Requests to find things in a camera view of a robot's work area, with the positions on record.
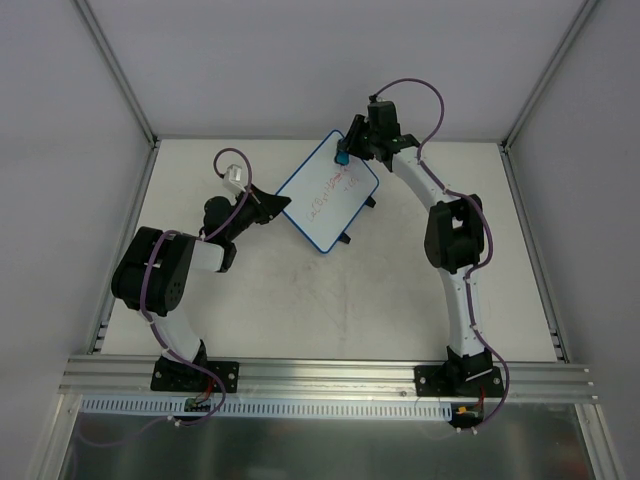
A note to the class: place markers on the blue framed whiteboard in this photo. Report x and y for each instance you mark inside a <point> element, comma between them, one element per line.
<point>327,196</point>

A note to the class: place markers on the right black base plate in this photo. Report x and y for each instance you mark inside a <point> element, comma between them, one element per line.
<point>437,381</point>

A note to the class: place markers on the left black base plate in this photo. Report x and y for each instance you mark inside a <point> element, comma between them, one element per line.
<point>171,376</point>

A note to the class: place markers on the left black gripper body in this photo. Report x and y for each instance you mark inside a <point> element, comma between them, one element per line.
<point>257,206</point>

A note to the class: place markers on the white slotted cable duct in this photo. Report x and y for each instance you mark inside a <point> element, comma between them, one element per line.
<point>178,406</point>

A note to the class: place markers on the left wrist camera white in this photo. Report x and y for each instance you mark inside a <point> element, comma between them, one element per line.
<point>232,180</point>

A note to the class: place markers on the right aluminium frame post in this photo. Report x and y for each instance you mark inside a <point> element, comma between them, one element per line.
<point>561,50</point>

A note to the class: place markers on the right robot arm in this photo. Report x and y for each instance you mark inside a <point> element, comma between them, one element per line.
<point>454,241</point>

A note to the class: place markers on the aluminium frame post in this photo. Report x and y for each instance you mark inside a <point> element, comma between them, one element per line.
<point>561,50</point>
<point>105,50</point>

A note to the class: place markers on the left aluminium frame post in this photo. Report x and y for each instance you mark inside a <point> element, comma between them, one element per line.
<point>105,50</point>

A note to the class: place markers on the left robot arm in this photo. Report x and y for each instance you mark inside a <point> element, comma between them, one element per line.
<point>151,278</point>

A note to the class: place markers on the blue whiteboard eraser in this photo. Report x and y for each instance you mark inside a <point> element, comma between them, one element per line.
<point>341,158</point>

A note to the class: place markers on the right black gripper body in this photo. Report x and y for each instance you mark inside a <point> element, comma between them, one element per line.
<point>364,138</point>

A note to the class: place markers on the aluminium mounting rail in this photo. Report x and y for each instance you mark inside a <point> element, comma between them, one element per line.
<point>328,379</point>

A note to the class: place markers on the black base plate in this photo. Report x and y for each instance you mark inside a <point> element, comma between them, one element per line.
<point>171,376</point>
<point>437,381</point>

